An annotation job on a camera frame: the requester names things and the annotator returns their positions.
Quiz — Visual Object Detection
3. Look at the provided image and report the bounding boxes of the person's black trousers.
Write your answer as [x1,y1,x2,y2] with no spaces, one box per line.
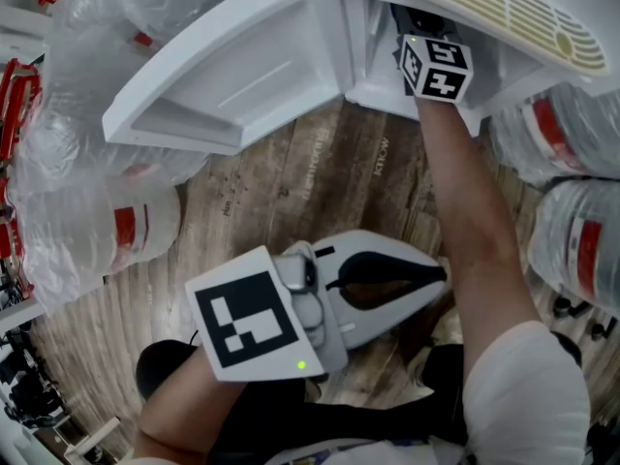
[135,339,469,459]

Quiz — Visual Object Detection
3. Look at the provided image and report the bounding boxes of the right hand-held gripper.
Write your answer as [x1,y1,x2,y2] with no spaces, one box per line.
[391,5,474,104]

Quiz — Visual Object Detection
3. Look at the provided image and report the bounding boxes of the person's left forearm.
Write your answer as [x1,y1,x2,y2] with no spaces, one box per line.
[133,344,248,465]

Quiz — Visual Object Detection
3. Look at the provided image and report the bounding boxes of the person's right forearm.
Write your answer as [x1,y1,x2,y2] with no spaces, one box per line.
[414,97,543,362]

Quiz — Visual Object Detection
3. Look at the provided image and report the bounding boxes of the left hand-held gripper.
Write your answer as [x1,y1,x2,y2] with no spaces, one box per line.
[184,230,448,383]

